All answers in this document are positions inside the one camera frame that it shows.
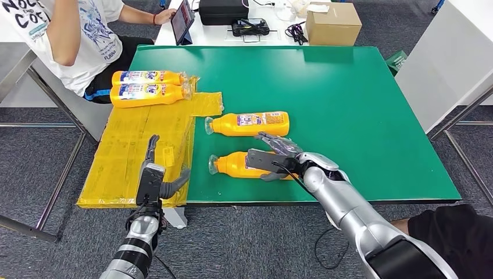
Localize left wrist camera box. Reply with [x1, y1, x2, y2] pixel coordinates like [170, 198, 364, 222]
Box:
[135, 163, 166, 207]

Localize black handheld controller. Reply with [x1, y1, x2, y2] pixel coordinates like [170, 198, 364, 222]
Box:
[227, 17, 278, 43]

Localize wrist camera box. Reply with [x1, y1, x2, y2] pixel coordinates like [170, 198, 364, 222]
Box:
[245, 149, 299, 173]
[135, 163, 166, 207]

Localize white side table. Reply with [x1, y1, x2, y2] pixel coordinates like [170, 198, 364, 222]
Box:
[394, 0, 493, 134]

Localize black floor cable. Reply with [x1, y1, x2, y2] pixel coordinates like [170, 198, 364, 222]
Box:
[315, 227, 351, 270]

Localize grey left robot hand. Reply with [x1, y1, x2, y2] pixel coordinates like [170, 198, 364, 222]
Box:
[143, 134, 191, 201]

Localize brown cardboard box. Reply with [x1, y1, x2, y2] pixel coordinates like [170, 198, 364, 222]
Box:
[305, 2, 363, 47]

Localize white bench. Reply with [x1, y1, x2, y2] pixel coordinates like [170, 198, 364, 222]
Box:
[30, 58, 115, 142]

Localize yellow taped cardboard board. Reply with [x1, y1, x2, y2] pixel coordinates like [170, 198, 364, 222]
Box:
[77, 76, 224, 210]

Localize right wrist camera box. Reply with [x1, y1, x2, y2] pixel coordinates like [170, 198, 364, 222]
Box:
[245, 149, 299, 173]

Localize white desk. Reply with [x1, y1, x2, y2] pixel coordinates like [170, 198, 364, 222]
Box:
[153, 0, 309, 47]

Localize green bag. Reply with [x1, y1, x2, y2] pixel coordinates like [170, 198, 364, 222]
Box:
[385, 50, 408, 77]

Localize black tablet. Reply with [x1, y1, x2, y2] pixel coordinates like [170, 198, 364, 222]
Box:
[170, 0, 196, 46]

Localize black carrying case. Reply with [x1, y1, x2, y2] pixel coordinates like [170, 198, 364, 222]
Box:
[198, 0, 250, 26]

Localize orange detergent bottle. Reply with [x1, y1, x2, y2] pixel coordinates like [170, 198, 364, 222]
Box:
[204, 111, 290, 137]
[109, 83, 192, 109]
[112, 70, 188, 86]
[208, 151, 297, 181]

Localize person's left hand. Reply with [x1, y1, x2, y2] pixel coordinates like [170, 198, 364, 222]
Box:
[153, 8, 177, 26]

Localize black cable bundle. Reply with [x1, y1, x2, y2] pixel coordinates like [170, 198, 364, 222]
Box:
[285, 21, 310, 46]

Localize white table leg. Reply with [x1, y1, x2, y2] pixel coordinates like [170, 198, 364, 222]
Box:
[159, 208, 189, 230]

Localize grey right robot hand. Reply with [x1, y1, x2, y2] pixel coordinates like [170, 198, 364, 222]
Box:
[254, 132, 307, 183]

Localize person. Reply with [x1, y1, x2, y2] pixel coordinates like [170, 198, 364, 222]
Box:
[325, 204, 493, 279]
[0, 0, 177, 105]

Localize steel frame table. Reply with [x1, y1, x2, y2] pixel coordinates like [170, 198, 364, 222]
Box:
[0, 42, 101, 244]

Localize steel table frame legs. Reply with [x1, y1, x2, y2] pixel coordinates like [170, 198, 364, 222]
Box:
[427, 86, 493, 207]

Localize clear plastic bag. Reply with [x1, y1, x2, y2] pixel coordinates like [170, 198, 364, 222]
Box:
[274, 0, 309, 22]

